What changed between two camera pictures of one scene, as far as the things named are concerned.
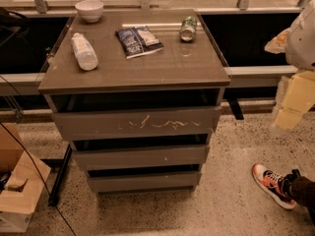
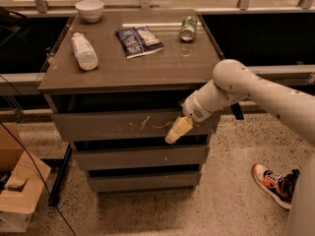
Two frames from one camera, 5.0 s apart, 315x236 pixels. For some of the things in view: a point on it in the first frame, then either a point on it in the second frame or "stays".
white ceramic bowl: [90, 10] stays
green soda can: [188, 28] stays
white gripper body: [302, 43] → [195, 108]
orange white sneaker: [279, 188] stays
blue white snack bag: [138, 41] stays
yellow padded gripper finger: [298, 93] → [181, 126]
